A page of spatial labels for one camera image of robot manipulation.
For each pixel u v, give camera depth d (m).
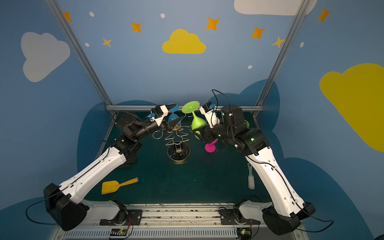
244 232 0.73
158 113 0.48
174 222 0.73
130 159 0.54
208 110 0.52
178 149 0.98
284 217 0.37
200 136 0.56
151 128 0.56
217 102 0.50
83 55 0.86
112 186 0.83
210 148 1.01
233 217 0.74
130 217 0.73
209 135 0.55
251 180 0.86
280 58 0.88
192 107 0.57
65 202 0.38
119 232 0.73
